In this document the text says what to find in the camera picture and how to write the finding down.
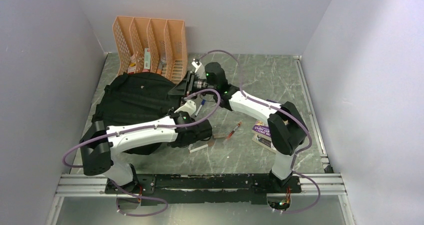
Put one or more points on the orange marker pen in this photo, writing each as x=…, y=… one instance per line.
x=160, y=68

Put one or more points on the peach plastic desk organizer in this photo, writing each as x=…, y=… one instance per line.
x=166, y=39

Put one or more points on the red white staples box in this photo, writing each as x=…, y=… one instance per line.
x=131, y=69

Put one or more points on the small brown eraser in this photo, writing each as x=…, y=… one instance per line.
x=218, y=136

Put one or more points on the blue white marker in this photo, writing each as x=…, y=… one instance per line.
x=199, y=108

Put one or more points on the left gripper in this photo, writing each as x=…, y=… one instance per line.
x=174, y=112

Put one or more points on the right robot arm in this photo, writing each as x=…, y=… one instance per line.
x=287, y=128

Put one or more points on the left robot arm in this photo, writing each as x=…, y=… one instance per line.
x=102, y=147

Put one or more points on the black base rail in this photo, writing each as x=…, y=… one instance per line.
x=213, y=188

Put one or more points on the red pen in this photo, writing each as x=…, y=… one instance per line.
x=233, y=130

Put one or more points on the purple storey treehouse book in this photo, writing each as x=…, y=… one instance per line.
x=260, y=129

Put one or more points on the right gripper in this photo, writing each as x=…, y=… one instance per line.
x=187, y=86

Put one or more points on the black student backpack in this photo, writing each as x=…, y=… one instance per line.
x=135, y=98

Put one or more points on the teal stationery box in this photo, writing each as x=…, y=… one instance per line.
x=147, y=60

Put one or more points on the white brown pen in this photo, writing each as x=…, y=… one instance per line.
x=192, y=150

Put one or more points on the aluminium frame rail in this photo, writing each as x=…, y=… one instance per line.
x=78, y=185

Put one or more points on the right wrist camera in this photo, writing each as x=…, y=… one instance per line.
x=199, y=68

